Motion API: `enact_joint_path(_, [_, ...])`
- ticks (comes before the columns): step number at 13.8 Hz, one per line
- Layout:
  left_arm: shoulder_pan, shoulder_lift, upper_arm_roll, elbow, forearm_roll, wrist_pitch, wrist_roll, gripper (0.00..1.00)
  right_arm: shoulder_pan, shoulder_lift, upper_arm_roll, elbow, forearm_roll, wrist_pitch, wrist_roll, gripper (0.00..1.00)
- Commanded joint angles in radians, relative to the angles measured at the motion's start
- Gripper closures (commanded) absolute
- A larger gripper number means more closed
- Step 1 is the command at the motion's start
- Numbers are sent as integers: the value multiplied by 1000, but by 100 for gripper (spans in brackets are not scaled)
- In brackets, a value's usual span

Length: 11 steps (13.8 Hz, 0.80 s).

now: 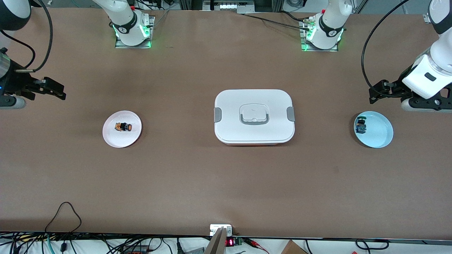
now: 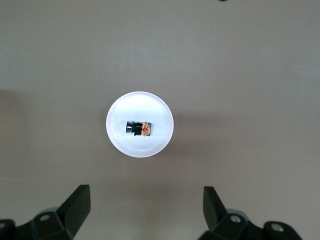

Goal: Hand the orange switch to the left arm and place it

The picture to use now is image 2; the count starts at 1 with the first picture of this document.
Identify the pink round plate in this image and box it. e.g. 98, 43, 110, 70
105, 90, 175, 159

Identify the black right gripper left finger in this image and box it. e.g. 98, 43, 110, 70
0, 184, 91, 240

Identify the orange and black switch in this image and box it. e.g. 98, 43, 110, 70
125, 119, 153, 138

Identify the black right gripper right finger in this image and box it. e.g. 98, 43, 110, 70
197, 185, 305, 240

